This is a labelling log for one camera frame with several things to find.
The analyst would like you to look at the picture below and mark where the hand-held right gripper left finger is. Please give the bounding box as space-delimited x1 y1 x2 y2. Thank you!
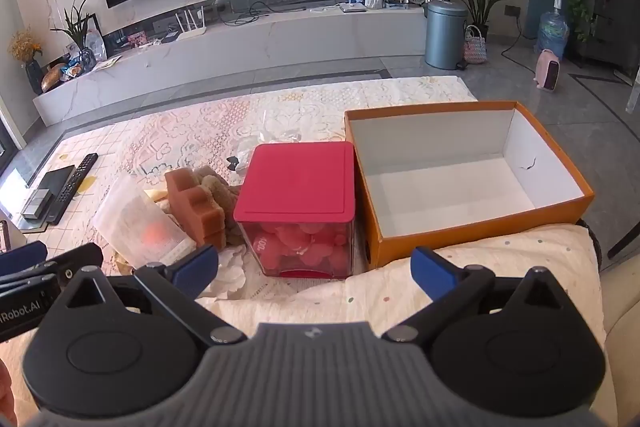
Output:
54 245 249 349

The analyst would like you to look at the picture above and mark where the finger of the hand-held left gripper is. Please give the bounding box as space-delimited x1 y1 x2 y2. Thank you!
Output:
46 243 104 289
0 241 49 279

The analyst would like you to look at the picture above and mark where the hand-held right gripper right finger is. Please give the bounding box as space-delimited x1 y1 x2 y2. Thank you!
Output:
381 246 577 348

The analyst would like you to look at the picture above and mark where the white soft cloth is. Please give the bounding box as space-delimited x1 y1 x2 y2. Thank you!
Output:
115 242 271 303

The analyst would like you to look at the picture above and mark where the brown sponge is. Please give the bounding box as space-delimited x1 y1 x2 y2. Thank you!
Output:
165 167 238 250

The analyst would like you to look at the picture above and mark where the plastic snack packet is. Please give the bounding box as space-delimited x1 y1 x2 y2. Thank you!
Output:
91 174 198 269

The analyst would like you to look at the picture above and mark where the tan plush toy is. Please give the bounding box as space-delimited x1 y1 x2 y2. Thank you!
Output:
192 174 247 248

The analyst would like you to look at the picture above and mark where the orange cardboard box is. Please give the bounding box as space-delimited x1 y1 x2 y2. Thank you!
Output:
344 101 596 272

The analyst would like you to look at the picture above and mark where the dotted cream blanket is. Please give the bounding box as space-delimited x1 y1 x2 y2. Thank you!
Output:
195 222 608 348

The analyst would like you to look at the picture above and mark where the black flat box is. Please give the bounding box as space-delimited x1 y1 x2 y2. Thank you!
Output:
20 164 76 220

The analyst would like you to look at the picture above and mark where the black remote control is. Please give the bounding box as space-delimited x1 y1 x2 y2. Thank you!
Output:
47 153 99 226

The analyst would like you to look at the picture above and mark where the patterned cream blanket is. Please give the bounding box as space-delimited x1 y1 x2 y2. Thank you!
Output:
0 74 478 303

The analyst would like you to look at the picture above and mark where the dried yellow flowers vase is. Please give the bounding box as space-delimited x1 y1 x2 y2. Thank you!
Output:
7 27 46 95

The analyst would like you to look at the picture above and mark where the cream sofa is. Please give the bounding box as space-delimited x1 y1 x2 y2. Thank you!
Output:
595 257 640 408

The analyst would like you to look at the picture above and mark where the white marble television console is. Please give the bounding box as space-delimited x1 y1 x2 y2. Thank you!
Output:
32 9 431 128

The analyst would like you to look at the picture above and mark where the pink woven basket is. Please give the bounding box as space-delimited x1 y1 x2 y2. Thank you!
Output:
462 25 488 65

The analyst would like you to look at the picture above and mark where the small potted plant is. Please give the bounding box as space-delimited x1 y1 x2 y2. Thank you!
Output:
50 0 98 72

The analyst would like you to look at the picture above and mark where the white router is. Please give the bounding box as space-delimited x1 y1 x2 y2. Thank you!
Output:
176 6 208 42

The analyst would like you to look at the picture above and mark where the pink space heater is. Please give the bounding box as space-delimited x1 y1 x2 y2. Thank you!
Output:
534 49 562 92

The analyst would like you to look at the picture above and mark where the grey pedal trash can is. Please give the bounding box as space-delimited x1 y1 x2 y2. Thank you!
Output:
424 0 469 70

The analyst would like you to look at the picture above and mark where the blue water bottle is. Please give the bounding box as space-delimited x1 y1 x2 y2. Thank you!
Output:
536 0 570 60

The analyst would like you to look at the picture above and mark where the dark cabinet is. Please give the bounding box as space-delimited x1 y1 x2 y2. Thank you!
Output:
575 0 640 70

